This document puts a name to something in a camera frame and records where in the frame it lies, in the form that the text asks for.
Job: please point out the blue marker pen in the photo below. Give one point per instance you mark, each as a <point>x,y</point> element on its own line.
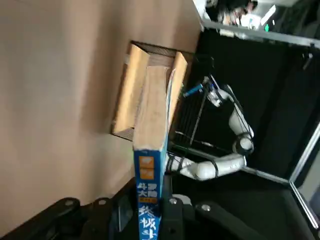
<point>193,90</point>

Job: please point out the black metal frame rack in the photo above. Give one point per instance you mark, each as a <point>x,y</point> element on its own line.
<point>195,117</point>

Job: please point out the blue cover paperback book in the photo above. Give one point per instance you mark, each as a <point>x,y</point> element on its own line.
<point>150,175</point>

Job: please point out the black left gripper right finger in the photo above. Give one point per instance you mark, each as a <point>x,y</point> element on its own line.
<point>175,220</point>

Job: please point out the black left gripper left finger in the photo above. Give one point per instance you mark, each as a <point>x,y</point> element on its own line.
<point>75,220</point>

